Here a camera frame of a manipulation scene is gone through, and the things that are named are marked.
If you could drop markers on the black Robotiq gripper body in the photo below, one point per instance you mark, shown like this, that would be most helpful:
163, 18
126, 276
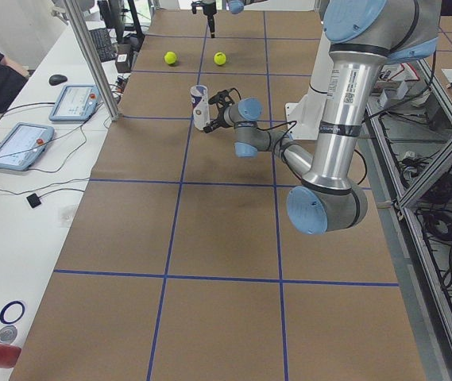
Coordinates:
222, 112

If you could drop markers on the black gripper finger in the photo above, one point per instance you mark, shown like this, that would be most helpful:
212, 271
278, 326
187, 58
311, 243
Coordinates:
222, 98
211, 25
212, 126

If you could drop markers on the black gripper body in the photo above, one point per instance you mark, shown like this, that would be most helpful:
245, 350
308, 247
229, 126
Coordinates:
210, 13

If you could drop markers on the clear tennis ball can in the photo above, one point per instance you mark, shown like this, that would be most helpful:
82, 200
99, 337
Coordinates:
200, 106

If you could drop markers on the yellow Roland Garros tennis ball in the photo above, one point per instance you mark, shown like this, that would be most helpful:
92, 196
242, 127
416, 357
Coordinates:
220, 58

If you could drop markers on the yellow Wilson tennis ball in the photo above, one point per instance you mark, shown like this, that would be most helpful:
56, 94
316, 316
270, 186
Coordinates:
170, 58

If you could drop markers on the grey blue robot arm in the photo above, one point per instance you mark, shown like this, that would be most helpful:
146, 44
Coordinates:
237, 6
364, 36

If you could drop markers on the black monitor stand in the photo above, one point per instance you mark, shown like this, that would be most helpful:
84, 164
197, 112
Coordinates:
121, 16

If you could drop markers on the small black box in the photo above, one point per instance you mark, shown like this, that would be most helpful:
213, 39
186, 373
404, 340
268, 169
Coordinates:
124, 58

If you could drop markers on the black keyboard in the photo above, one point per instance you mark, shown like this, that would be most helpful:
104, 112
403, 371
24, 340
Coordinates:
103, 45

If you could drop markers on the far blue teach pendant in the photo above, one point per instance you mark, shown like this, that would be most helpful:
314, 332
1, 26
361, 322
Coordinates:
76, 103

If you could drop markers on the blue teach pendant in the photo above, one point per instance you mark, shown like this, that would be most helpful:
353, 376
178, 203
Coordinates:
76, 103
23, 145

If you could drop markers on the black computer mouse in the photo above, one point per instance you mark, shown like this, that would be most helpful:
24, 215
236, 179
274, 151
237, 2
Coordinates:
57, 79

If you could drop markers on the near blue teach pendant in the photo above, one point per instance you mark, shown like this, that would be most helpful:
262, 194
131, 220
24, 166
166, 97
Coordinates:
23, 145

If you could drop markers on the small black square puck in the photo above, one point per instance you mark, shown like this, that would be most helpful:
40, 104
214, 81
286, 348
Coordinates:
33, 200

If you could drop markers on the blue tape roll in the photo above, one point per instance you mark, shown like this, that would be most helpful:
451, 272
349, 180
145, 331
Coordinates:
12, 312

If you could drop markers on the silver metal can lid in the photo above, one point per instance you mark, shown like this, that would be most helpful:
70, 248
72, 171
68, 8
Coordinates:
8, 334

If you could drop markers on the aluminium frame post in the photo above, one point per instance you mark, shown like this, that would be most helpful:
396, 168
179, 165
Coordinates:
84, 40

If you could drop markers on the aluminium frame truss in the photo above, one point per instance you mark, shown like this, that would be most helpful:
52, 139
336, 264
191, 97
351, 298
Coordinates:
409, 145

